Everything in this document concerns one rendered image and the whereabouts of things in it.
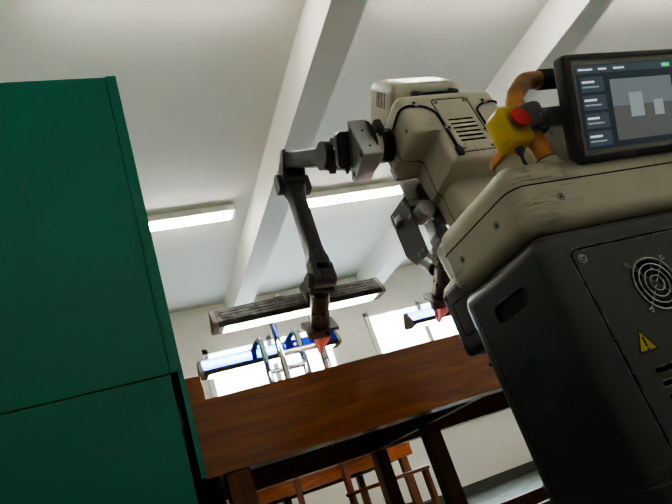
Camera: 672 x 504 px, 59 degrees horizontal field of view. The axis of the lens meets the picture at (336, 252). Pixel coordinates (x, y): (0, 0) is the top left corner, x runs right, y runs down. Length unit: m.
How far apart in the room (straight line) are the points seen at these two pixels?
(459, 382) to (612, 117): 0.95
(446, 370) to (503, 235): 0.88
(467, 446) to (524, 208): 6.97
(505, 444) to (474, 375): 6.28
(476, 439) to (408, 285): 2.15
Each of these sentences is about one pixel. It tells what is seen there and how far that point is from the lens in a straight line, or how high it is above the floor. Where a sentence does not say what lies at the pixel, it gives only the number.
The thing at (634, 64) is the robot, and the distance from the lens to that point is 1.14.
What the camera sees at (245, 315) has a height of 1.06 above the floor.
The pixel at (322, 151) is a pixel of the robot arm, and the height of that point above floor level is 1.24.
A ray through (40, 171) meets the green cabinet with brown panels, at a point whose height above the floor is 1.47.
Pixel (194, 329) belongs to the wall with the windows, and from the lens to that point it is 7.27.
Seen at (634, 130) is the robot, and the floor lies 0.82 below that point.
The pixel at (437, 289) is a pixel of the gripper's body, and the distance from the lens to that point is 1.91.
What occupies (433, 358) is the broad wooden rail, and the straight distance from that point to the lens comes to 1.76.
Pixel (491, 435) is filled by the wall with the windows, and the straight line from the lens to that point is 8.00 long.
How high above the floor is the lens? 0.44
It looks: 22 degrees up
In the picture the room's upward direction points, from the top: 20 degrees counter-clockwise
